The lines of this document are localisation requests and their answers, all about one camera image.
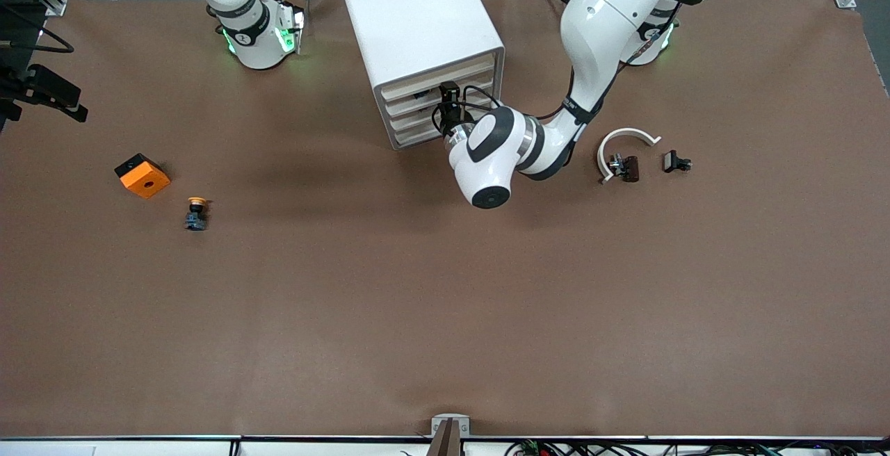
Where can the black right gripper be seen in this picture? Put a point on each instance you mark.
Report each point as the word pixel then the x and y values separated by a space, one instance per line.
pixel 10 82

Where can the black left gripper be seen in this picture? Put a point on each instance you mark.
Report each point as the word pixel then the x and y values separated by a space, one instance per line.
pixel 452 121

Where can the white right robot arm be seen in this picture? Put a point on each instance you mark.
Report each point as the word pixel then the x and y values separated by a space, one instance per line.
pixel 257 49

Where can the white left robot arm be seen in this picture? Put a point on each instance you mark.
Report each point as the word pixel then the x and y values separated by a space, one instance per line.
pixel 605 18

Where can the yellow-capped blue push button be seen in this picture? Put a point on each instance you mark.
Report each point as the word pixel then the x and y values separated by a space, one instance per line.
pixel 196 222

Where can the dark brown terminal block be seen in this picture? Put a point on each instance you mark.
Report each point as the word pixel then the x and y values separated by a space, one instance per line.
pixel 630 169

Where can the brown table cover sheet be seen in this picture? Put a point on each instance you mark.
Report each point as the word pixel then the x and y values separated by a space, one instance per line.
pixel 445 303

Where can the small black clip component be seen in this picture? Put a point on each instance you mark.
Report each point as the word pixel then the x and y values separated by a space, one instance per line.
pixel 672 161

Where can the dark brown pole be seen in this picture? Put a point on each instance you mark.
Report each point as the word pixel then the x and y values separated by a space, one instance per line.
pixel 445 445

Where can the orange button enclosure box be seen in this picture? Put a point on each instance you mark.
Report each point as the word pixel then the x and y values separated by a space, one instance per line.
pixel 147 181

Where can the grey metal bracket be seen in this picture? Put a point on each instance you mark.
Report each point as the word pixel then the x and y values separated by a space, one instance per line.
pixel 437 427

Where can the white table edge rail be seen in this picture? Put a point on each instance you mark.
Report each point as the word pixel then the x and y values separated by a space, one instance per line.
pixel 139 448

